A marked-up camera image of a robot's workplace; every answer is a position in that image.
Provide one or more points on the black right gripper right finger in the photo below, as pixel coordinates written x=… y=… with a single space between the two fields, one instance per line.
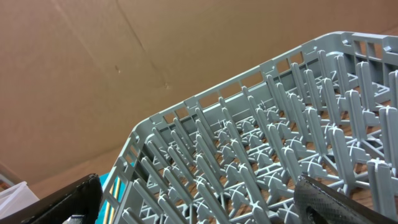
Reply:
x=318 y=203

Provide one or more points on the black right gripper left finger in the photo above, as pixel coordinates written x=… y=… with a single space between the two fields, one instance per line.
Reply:
x=79 y=202

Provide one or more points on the grey dishwasher rack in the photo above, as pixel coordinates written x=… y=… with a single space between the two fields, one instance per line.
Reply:
x=232 y=154

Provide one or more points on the wooden chopstick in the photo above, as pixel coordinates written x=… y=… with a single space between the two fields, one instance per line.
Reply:
x=115 y=193
x=108 y=207

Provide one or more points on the clear plastic bin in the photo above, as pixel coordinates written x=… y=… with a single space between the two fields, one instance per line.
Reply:
x=16 y=198

